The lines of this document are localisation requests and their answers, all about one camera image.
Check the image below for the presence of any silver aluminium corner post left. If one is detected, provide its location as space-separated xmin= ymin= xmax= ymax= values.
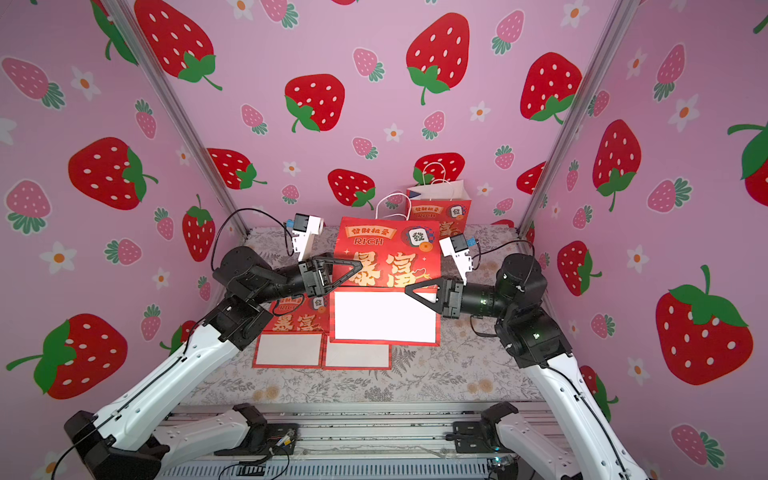
xmin=103 ymin=0 xmax=236 ymax=214

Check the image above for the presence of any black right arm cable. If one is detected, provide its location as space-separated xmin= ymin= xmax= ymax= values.
xmin=473 ymin=239 xmax=536 ymax=268

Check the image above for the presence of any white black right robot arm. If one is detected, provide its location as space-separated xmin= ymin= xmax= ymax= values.
xmin=405 ymin=253 xmax=646 ymax=479

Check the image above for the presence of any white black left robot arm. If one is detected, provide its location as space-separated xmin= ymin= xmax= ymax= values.
xmin=64 ymin=246 xmax=362 ymax=479

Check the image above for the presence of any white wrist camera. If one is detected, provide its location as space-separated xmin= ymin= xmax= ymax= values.
xmin=287 ymin=213 xmax=324 ymax=262
xmin=439 ymin=234 xmax=477 ymax=284

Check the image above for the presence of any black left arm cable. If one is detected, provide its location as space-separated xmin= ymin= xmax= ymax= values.
xmin=209 ymin=207 xmax=295 ymax=271

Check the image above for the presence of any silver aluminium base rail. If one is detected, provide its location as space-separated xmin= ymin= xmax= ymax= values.
xmin=161 ymin=400 xmax=625 ymax=480

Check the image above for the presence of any silver aluminium corner post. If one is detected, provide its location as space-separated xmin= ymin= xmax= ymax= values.
xmin=517 ymin=0 xmax=640 ymax=238
xmin=103 ymin=0 xmax=236 ymax=214

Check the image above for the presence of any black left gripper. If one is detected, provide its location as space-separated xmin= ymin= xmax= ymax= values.
xmin=248 ymin=254 xmax=359 ymax=312

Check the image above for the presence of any red paper gift bag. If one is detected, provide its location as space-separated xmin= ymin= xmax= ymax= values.
xmin=252 ymin=295 xmax=330 ymax=369

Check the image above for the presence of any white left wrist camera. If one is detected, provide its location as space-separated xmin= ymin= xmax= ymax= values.
xmin=287 ymin=213 xmax=324 ymax=262

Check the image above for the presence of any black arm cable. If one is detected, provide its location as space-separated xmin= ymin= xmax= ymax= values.
xmin=209 ymin=207 xmax=295 ymax=271
xmin=473 ymin=239 xmax=536 ymax=268

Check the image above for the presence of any silver aluminium corner post right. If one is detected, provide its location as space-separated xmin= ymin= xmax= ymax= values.
xmin=517 ymin=0 xmax=640 ymax=238

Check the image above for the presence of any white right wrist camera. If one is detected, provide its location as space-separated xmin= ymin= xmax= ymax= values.
xmin=439 ymin=234 xmax=477 ymax=284

